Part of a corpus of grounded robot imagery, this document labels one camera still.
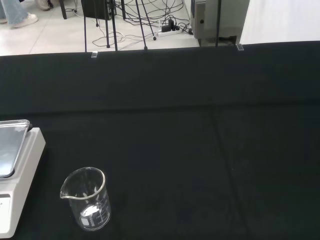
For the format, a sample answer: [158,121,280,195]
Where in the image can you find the black bench cloth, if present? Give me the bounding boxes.
[0,40,320,240]

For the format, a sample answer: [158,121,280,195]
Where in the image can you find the white power strip black plugs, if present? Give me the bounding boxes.
[157,20,182,38]

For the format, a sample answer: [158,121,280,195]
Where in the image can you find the black tripod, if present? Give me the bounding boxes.
[83,0,158,54]

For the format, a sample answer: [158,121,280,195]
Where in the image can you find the black stand pole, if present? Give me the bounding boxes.
[215,0,223,49]

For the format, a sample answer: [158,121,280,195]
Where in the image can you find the grey metal cabinet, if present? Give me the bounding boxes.
[190,0,251,48]

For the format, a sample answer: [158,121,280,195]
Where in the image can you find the black box on floor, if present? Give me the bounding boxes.
[80,0,119,21]

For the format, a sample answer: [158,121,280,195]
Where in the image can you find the white electronic balance steel pan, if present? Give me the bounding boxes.
[0,119,47,239]

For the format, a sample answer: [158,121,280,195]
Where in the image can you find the black chair leg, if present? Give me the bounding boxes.
[59,0,68,20]

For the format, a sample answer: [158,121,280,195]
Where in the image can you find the person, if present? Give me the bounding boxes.
[0,0,53,29]

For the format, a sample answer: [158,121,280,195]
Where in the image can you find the black floor cable tangle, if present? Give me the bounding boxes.
[92,0,195,48]

